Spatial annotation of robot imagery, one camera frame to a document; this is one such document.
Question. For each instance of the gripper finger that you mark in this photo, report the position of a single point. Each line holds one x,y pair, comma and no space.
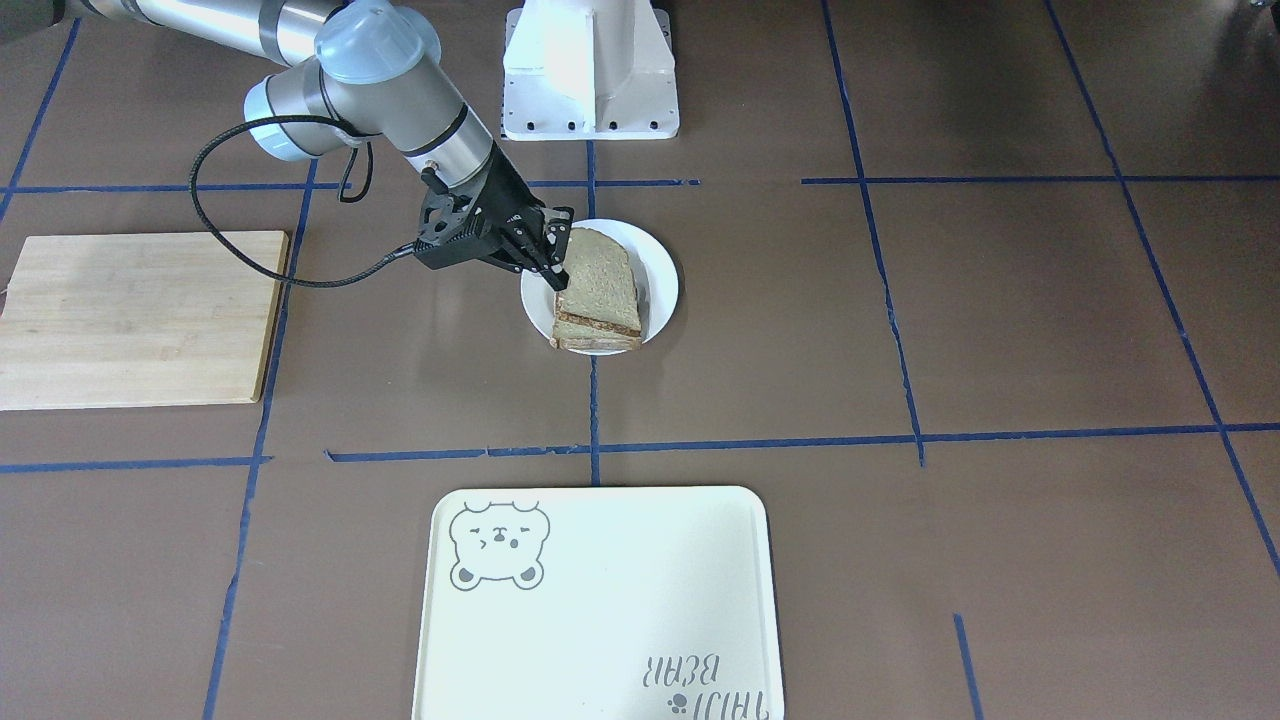
557,224
537,254

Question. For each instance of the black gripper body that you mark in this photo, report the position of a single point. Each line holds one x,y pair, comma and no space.
503,199

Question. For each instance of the brown bread slice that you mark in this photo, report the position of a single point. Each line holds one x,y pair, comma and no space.
600,299

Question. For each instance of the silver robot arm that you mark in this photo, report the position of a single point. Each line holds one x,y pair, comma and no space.
353,71

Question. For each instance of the bread slice on plate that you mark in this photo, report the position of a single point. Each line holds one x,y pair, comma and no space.
590,340

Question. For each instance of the white round plate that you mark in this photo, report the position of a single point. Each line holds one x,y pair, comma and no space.
656,277

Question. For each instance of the cream bear tray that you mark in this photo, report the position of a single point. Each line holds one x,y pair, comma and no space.
599,603

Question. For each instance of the wooden cutting board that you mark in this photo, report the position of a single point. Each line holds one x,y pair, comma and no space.
133,320

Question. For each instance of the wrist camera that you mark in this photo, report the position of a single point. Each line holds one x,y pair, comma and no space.
451,231

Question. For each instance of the white pedestal column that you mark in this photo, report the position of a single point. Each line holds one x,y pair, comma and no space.
589,70

